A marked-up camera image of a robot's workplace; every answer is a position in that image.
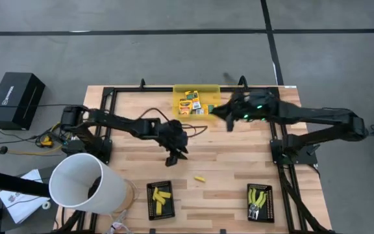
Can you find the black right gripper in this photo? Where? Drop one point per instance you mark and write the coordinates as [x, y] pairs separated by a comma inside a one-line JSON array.
[[252, 105]]

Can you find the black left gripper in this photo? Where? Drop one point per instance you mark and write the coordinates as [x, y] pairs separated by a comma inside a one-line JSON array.
[[174, 135]]

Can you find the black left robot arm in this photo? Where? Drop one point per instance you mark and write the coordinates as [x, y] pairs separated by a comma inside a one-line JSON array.
[[125, 123]]

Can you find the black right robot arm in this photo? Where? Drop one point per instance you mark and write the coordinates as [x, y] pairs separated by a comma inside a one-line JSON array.
[[320, 115]]

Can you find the yellow translucent plastic bin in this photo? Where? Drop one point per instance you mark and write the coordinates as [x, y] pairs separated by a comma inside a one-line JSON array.
[[206, 94]]

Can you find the black mesh plastic tray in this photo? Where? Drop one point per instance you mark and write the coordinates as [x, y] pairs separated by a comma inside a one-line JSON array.
[[166, 213], [269, 211]]

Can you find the round cork mat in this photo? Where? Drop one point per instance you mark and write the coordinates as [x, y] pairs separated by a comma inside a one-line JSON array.
[[130, 195]]

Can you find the orange plug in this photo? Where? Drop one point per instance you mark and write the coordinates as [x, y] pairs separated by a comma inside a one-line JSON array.
[[46, 142]]

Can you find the white tape roll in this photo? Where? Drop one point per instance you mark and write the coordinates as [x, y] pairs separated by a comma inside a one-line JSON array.
[[46, 205]]

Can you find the white printed paper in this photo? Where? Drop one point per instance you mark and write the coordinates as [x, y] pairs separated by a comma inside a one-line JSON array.
[[21, 204]]

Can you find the black bar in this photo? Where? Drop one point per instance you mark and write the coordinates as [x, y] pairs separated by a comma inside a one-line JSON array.
[[11, 183]]

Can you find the black cardboard box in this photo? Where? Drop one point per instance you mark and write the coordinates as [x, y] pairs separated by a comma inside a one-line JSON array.
[[16, 100]]

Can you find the black round plug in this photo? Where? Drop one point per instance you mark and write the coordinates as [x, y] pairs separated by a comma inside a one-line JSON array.
[[2, 150]]

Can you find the black frame hook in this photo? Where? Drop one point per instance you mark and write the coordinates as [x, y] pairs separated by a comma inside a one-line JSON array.
[[142, 83], [243, 81]]

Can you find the black metal table frame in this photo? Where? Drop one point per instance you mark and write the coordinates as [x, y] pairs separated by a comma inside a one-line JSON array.
[[135, 89]]

